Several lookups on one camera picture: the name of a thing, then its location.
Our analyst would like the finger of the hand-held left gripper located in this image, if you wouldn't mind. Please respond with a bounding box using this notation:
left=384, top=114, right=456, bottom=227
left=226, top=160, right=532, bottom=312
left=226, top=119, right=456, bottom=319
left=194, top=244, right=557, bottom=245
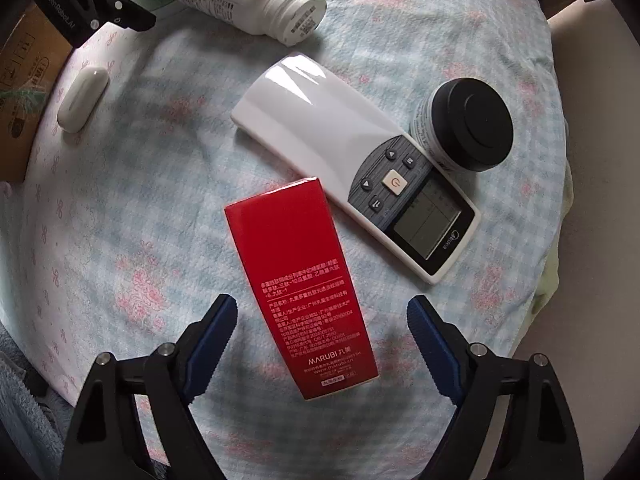
left=92, top=0, right=157, bottom=32

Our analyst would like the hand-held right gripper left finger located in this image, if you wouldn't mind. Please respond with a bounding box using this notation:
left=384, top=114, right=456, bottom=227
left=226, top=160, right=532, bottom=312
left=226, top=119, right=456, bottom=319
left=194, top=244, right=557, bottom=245
left=60, top=294, right=238, bottom=480

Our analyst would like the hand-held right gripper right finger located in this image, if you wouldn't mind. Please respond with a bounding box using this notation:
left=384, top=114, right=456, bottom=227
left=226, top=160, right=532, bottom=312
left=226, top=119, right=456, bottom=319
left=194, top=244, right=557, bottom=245
left=406, top=295, right=586, bottom=480

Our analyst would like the red carton box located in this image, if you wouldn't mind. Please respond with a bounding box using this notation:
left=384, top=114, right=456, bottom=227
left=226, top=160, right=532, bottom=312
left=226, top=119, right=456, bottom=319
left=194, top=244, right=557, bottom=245
left=224, top=177, right=380, bottom=401

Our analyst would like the brown cardboard box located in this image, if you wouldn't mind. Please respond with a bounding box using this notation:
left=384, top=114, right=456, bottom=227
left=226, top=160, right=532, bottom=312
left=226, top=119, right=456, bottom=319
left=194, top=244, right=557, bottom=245
left=0, top=2, right=76, bottom=184

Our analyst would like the small white oval case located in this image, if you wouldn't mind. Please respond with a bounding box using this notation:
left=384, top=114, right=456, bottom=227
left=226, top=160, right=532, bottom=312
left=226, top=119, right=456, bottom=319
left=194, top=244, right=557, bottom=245
left=56, top=65, right=110, bottom=134

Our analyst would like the pale yellow-green cloth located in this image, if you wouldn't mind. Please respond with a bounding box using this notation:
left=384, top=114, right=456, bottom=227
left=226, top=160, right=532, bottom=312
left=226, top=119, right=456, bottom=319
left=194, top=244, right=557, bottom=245
left=531, top=160, right=577, bottom=312

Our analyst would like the blue checkered floral blanket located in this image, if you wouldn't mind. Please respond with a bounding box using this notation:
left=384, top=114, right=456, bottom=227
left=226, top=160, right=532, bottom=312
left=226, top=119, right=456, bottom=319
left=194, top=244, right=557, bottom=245
left=0, top=0, right=572, bottom=480

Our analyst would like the grey towel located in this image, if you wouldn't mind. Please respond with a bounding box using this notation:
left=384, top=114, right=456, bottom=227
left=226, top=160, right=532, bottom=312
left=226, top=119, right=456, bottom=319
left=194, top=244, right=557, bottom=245
left=0, top=325, right=67, bottom=480

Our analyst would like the white remote control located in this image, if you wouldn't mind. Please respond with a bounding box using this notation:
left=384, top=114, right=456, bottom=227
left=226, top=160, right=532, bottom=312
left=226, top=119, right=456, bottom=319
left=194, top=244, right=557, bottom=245
left=230, top=52, right=483, bottom=286

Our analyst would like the black lid jar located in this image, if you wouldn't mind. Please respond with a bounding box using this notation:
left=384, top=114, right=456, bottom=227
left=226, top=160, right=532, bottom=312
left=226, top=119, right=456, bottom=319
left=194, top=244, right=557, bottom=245
left=408, top=78, right=515, bottom=173

